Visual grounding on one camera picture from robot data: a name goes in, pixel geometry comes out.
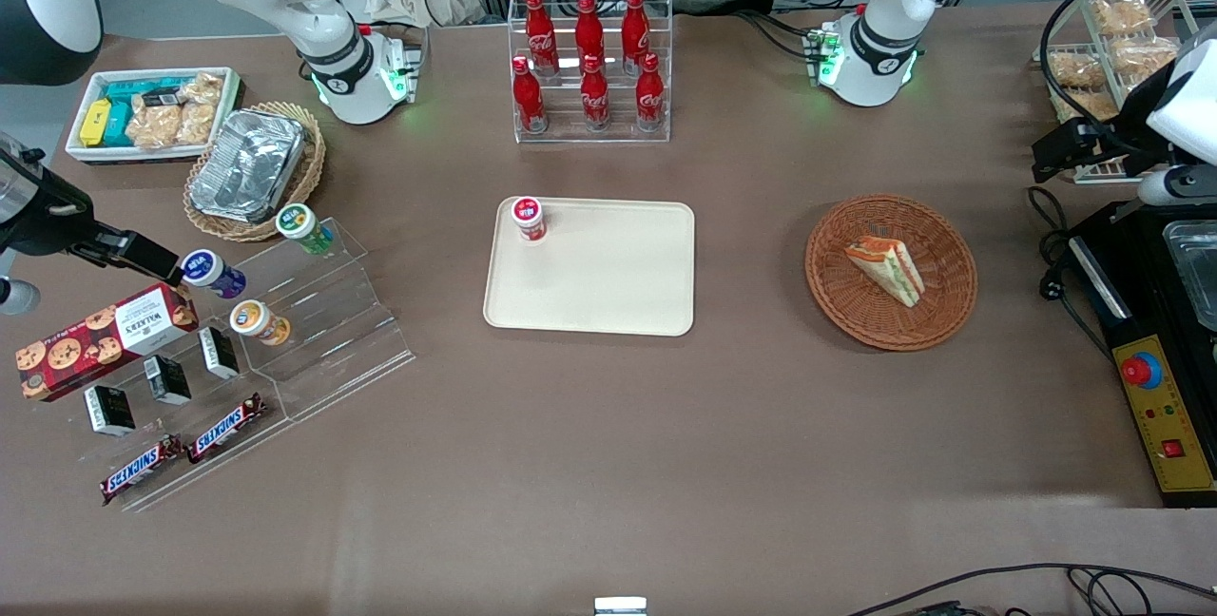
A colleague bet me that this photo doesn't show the cream plastic tray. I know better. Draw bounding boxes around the cream plastic tray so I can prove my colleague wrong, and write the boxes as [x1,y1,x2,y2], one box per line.
[483,197,696,337]

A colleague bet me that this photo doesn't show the black machine with yellow panel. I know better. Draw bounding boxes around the black machine with yellow panel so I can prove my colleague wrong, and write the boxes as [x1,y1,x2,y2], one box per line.
[1065,201,1217,509]

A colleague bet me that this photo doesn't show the triangular sandwich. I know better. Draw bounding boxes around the triangular sandwich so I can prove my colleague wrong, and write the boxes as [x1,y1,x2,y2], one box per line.
[844,236,926,309]

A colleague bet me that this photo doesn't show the blue-lid purple cup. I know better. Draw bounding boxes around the blue-lid purple cup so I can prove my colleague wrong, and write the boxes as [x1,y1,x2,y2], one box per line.
[181,250,247,300]

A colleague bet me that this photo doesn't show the stainless steel pan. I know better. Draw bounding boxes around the stainless steel pan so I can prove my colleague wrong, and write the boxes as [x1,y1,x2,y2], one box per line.
[1162,220,1217,332]

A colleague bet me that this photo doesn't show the long teal box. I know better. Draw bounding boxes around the long teal box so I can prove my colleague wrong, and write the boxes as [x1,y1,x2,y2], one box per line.
[103,77,186,106]

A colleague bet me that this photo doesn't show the aluminium foil container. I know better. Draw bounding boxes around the aluminium foil container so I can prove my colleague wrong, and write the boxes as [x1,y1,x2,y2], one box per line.
[189,109,307,224]

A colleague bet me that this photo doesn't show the bagged fried snack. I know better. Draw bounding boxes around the bagged fried snack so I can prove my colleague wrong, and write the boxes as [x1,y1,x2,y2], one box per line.
[1108,36,1180,77]
[1046,52,1109,89]
[1055,88,1121,125]
[1089,0,1155,35]

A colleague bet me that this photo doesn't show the black power cable with plug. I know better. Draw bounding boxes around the black power cable with plug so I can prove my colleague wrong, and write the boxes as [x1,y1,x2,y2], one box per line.
[1027,186,1118,365]

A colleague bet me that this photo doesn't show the small black box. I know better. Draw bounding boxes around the small black box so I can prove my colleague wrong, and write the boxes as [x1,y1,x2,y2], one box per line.
[198,326,241,380]
[144,355,193,406]
[84,385,136,437]

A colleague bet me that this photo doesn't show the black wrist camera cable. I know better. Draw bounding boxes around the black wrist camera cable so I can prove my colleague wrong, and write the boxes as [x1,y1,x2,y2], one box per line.
[1039,0,1217,137]

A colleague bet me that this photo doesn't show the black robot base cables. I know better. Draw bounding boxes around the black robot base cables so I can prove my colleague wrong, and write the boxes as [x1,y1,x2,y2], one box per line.
[732,10,828,62]

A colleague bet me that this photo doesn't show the clear acrylic stepped riser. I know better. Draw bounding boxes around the clear acrylic stepped riser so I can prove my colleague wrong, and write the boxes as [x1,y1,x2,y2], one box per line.
[29,293,292,514]
[224,217,416,423]

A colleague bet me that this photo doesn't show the red cola bottle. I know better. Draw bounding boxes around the red cola bottle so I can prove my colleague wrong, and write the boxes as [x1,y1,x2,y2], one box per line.
[635,52,666,130]
[512,56,549,134]
[621,0,652,75]
[574,0,606,66]
[525,0,558,77]
[580,54,611,130]

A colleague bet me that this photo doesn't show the thin black cable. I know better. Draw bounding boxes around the thin black cable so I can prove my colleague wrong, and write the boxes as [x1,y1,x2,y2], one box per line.
[846,563,1217,616]

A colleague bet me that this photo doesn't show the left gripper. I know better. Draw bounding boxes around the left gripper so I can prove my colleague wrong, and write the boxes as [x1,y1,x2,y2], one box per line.
[1032,36,1217,185]

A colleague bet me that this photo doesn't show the dark brown round wicker basket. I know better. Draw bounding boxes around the dark brown round wicker basket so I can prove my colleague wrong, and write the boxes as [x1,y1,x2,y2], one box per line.
[805,195,978,352]

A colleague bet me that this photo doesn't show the clear acrylic bottle rack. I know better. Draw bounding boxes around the clear acrylic bottle rack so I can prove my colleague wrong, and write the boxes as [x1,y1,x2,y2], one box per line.
[507,0,673,144]

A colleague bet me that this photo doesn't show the yellow small box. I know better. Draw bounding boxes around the yellow small box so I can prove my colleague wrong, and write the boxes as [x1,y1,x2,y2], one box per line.
[79,99,114,148]

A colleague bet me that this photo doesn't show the red emergency stop button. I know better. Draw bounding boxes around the red emergency stop button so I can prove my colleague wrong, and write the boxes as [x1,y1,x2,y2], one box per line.
[1120,350,1164,391]

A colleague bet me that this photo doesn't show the Snickers chocolate bar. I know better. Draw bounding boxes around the Snickers chocolate bar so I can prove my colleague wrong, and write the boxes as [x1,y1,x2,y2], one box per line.
[186,394,267,464]
[100,435,184,506]

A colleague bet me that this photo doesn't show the light tan wicker basket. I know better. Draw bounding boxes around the light tan wicker basket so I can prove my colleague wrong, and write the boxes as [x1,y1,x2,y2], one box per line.
[184,102,327,243]

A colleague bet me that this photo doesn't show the red cookie box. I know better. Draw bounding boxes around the red cookie box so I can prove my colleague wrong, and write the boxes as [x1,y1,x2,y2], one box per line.
[15,283,200,403]

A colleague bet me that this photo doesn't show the red-lid white cup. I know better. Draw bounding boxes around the red-lid white cup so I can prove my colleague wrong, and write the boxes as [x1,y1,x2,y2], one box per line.
[512,196,548,243]

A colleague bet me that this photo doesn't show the green-lid cup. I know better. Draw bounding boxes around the green-lid cup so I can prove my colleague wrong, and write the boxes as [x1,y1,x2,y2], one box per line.
[276,203,336,256]

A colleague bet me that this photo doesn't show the white rectangular plastic bin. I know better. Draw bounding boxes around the white rectangular plastic bin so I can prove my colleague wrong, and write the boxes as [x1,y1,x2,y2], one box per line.
[65,67,244,165]

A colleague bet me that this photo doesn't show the clear bag of snacks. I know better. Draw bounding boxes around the clear bag of snacks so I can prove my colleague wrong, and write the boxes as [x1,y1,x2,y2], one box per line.
[126,103,184,150]
[176,72,225,146]

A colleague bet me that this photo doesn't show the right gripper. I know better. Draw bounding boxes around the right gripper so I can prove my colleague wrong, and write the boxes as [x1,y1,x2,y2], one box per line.
[0,134,184,287]

